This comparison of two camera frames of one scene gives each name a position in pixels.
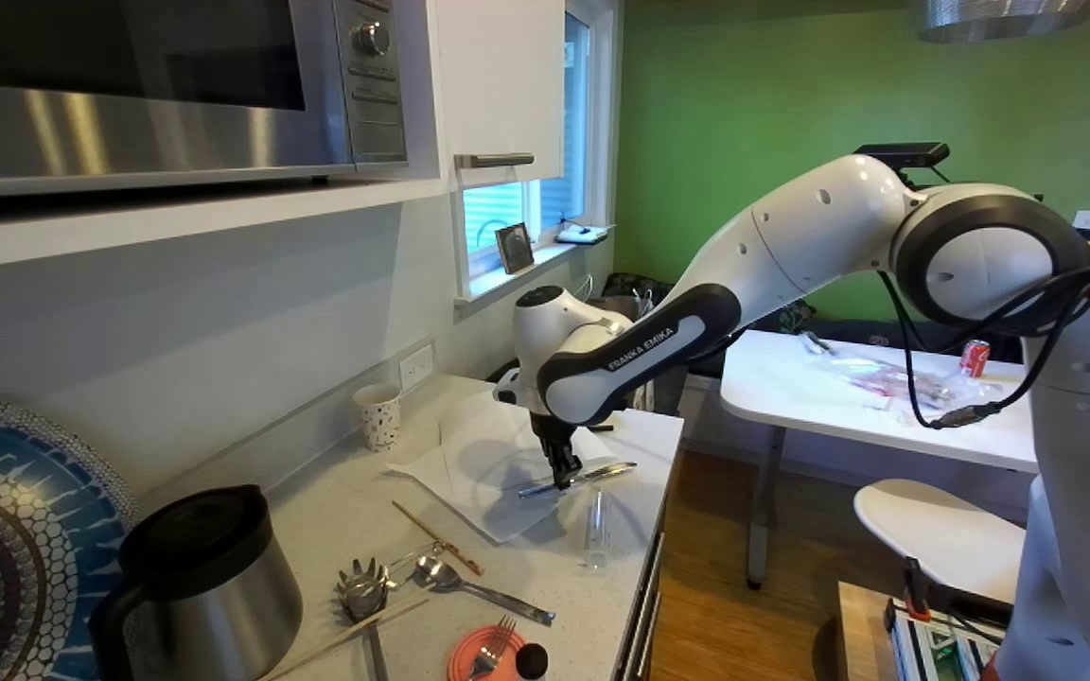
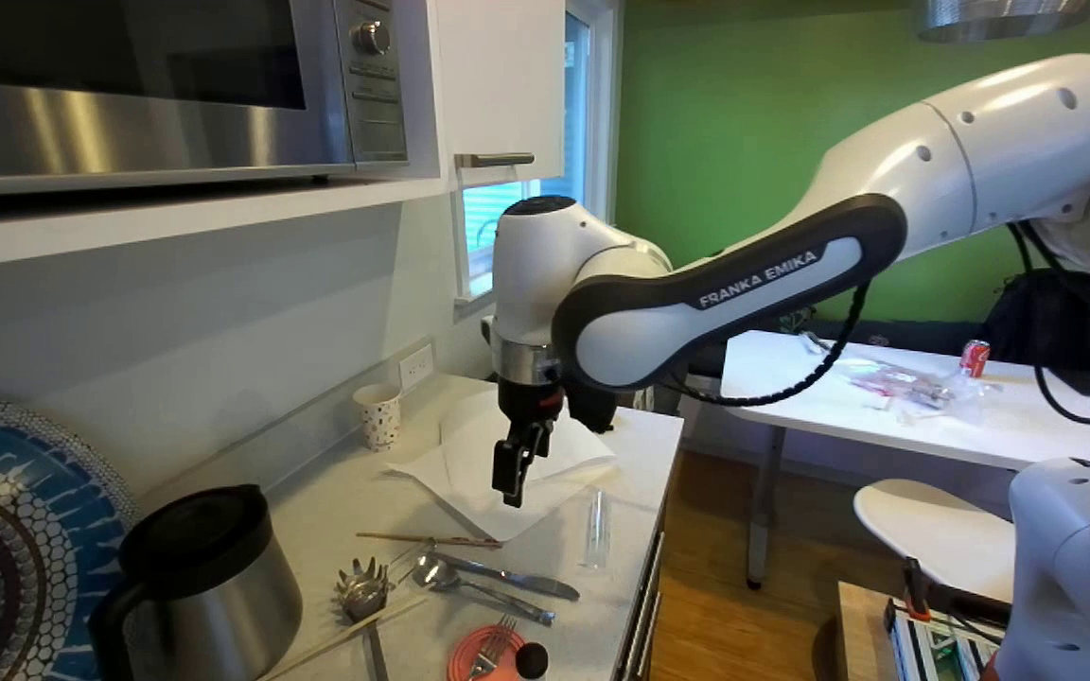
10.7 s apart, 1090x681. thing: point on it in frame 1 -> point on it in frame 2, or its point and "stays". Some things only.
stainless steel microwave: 55,96 stays
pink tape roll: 486,636 stays
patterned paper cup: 380,415 stays
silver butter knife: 606,470 -> 473,574
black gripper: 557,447 -> 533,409
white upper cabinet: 501,89 stays
